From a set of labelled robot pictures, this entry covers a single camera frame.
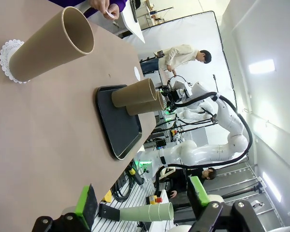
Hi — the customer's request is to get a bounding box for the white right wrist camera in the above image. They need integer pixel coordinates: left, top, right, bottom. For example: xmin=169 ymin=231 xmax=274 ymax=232
xmin=174 ymin=81 xmax=193 ymax=97

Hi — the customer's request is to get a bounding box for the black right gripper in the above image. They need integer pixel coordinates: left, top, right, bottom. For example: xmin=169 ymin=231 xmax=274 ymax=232
xmin=159 ymin=88 xmax=184 ymax=115

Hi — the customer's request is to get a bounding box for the tall beige cup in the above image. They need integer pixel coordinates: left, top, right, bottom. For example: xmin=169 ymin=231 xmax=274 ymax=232
xmin=125 ymin=93 xmax=165 ymax=116
xmin=111 ymin=77 xmax=158 ymax=108
xmin=9 ymin=6 xmax=95 ymax=82

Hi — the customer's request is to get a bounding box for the person in purple jacket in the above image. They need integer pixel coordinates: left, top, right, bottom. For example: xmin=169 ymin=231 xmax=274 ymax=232
xmin=48 ymin=0 xmax=129 ymax=19

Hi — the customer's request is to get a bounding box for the white backdrop screen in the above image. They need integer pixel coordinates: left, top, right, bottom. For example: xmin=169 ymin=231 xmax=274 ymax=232
xmin=130 ymin=11 xmax=238 ymax=114

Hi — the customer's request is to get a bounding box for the pale green tube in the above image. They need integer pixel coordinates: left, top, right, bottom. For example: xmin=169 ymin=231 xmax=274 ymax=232
xmin=119 ymin=202 xmax=174 ymax=222

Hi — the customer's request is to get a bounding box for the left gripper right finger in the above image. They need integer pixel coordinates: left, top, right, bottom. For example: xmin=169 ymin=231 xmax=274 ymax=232
xmin=187 ymin=175 xmax=266 ymax=232

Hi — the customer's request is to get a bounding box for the person's left hand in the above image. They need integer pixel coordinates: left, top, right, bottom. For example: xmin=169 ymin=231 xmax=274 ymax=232
xmin=106 ymin=4 xmax=121 ymax=20

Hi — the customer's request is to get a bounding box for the person's right hand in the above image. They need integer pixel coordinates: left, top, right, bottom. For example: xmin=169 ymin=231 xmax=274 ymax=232
xmin=90 ymin=0 xmax=112 ymax=12

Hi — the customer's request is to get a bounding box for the black bracket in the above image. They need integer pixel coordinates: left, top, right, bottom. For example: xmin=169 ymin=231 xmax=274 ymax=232
xmin=98 ymin=203 xmax=121 ymax=222

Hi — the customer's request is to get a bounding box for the black plastic tray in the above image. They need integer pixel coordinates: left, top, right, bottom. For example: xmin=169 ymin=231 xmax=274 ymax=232
xmin=95 ymin=84 xmax=143 ymax=160

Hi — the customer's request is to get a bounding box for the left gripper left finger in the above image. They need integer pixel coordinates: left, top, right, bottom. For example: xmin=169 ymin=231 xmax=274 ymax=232
xmin=31 ymin=183 xmax=99 ymax=232

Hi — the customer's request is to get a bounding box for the black cable coil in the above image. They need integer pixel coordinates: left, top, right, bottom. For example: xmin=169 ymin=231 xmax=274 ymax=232
xmin=110 ymin=173 xmax=136 ymax=203

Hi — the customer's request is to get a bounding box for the white rounded table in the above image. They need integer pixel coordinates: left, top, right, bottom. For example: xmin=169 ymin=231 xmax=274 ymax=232
xmin=120 ymin=0 xmax=145 ymax=44

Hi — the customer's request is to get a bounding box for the yellow red emergency stop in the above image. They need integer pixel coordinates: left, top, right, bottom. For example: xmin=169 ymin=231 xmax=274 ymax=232
xmin=148 ymin=195 xmax=163 ymax=205

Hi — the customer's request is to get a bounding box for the person in beige jacket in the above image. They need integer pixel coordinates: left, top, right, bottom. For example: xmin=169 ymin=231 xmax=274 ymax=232
xmin=158 ymin=44 xmax=212 ymax=73

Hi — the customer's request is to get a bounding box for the black corrugated cable hose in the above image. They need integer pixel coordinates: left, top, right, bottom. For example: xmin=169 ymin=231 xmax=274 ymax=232
xmin=154 ymin=94 xmax=254 ymax=191

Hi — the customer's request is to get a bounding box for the person in black clothes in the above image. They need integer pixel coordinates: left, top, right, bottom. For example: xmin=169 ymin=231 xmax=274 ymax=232
xmin=166 ymin=167 xmax=217 ymax=202

